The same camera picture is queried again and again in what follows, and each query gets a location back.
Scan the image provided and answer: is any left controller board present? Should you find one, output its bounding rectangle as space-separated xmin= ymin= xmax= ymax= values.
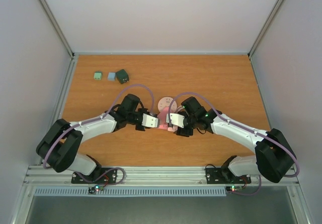
xmin=88 ymin=185 xmax=104 ymax=194

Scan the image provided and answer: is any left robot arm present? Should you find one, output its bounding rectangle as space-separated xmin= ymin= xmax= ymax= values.
xmin=36 ymin=94 xmax=158 ymax=183

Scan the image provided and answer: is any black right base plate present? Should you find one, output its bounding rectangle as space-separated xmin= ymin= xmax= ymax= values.
xmin=205 ymin=164 xmax=252 ymax=185

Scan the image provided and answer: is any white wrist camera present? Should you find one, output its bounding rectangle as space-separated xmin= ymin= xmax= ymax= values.
xmin=167 ymin=113 xmax=185 ymax=128
xmin=141 ymin=113 xmax=160 ymax=128

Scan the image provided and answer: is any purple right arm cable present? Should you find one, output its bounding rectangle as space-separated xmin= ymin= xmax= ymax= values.
xmin=167 ymin=92 xmax=300 ymax=197

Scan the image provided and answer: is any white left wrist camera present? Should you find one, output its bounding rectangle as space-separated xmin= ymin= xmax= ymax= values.
xmin=141 ymin=113 xmax=160 ymax=128

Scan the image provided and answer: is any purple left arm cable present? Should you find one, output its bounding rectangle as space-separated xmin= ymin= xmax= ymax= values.
xmin=42 ymin=84 xmax=155 ymax=186

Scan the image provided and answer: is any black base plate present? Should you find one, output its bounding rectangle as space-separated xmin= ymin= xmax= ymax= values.
xmin=205 ymin=164 xmax=252 ymax=185
xmin=71 ymin=167 xmax=126 ymax=185

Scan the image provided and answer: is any light blue plug adapter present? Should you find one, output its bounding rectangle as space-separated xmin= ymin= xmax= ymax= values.
xmin=107 ymin=72 xmax=116 ymax=81

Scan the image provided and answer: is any aluminium front rail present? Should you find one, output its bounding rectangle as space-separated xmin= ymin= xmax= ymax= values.
xmin=23 ymin=165 xmax=300 ymax=186

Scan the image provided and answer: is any light green plug adapter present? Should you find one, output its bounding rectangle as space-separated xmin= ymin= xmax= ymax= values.
xmin=94 ymin=71 xmax=103 ymax=80

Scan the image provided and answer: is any pink triangular power strip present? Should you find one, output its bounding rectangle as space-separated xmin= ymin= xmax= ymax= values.
xmin=157 ymin=107 xmax=178 ymax=132

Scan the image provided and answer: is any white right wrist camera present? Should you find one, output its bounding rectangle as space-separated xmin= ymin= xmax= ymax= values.
xmin=167 ymin=113 xmax=185 ymax=128

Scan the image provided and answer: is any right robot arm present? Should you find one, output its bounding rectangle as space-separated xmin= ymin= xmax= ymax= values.
xmin=166 ymin=97 xmax=299 ymax=183

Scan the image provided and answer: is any dark green cube socket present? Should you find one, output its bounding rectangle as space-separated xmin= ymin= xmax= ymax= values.
xmin=115 ymin=69 xmax=129 ymax=84

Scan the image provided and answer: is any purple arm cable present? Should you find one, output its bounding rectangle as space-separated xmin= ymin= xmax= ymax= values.
xmin=42 ymin=84 xmax=155 ymax=186
xmin=167 ymin=92 xmax=300 ymax=197

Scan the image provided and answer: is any right controller board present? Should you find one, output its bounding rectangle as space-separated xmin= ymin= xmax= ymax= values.
xmin=226 ymin=185 xmax=245 ymax=192

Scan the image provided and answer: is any controller board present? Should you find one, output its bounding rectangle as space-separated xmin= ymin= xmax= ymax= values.
xmin=226 ymin=185 xmax=245 ymax=192
xmin=88 ymin=185 xmax=104 ymax=194

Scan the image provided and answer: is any grey slotted cable duct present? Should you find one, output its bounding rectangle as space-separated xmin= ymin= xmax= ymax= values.
xmin=34 ymin=186 xmax=226 ymax=197

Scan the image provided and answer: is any pink round socket base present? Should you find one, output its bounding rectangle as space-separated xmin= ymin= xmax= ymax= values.
xmin=157 ymin=97 xmax=178 ymax=113

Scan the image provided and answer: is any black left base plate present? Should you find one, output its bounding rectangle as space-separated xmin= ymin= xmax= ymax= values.
xmin=71 ymin=167 xmax=126 ymax=185

